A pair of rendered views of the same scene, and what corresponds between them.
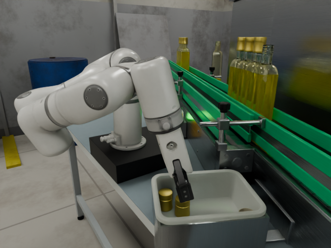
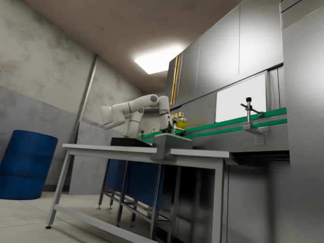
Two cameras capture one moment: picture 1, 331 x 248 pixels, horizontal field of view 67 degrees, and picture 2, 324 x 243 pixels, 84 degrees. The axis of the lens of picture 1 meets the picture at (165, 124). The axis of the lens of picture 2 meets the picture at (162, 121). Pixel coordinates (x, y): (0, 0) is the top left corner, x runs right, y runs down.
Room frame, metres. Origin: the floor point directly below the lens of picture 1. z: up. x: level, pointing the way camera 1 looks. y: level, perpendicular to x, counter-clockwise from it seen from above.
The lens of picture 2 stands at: (-0.64, 0.47, 0.58)
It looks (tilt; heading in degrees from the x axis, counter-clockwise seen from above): 17 degrees up; 338
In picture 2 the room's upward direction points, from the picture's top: 8 degrees clockwise
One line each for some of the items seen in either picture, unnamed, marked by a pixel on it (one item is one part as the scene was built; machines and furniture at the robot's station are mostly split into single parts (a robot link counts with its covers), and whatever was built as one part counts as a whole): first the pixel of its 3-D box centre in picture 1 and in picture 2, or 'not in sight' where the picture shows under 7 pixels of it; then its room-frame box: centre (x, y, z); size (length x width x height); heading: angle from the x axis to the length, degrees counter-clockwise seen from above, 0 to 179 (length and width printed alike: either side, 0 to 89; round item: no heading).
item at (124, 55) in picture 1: (126, 75); (136, 114); (0.80, 0.13, 1.05); 0.13 x 0.10 x 0.16; 13
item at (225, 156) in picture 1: (234, 159); not in sight; (0.60, -0.19, 0.85); 0.09 x 0.04 x 0.07; 97
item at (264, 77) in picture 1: (261, 100); (182, 129); (0.71, -0.28, 0.99); 0.06 x 0.06 x 0.21; 8
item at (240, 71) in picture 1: (245, 92); not in sight; (0.82, -0.27, 0.99); 0.06 x 0.06 x 0.21; 8
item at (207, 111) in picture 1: (173, 78); (131, 141); (1.49, -0.05, 0.92); 1.75 x 0.01 x 0.08; 7
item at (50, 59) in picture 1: (64, 99); (27, 163); (2.83, 1.19, 0.47); 0.65 x 0.63 x 0.95; 36
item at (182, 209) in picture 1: (182, 205); not in sight; (0.48, -0.04, 0.79); 0.04 x 0.04 x 0.04
